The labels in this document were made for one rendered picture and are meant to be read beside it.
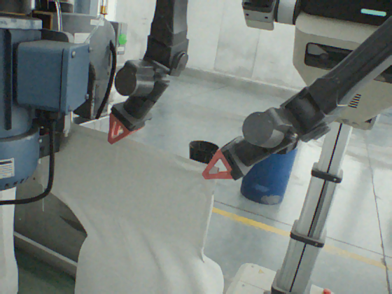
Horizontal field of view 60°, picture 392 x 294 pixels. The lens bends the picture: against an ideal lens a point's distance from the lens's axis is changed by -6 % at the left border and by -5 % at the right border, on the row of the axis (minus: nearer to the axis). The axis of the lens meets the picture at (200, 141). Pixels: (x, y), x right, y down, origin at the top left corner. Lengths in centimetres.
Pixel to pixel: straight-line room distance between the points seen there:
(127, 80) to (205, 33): 866
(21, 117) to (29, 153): 5
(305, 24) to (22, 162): 78
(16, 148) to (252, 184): 264
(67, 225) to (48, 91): 110
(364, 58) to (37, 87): 48
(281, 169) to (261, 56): 613
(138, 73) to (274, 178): 240
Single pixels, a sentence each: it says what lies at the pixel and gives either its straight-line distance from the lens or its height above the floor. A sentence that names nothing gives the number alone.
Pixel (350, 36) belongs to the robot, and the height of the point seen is 139.
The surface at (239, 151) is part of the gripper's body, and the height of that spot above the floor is 114.
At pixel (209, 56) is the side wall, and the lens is 930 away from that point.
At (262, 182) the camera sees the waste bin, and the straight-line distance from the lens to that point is 301.
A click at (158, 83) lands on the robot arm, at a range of 76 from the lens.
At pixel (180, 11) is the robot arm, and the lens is 72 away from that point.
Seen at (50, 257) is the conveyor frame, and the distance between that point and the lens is 157.
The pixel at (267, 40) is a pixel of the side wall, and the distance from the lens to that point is 887.
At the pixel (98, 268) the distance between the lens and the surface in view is 95.
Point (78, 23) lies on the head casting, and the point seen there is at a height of 132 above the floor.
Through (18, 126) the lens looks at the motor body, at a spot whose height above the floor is 118.
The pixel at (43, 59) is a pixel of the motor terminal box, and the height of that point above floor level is 128.
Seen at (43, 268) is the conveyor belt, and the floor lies 38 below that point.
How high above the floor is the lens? 136
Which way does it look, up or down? 18 degrees down
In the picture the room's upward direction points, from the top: 9 degrees clockwise
